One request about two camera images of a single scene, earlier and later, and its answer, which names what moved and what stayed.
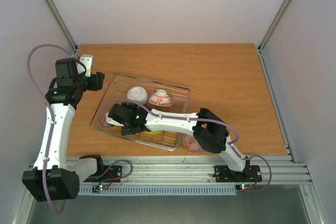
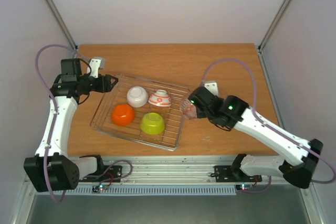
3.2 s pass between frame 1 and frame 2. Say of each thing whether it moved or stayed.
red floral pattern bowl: stayed
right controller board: stayed
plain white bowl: stayed
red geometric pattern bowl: moved
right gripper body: moved
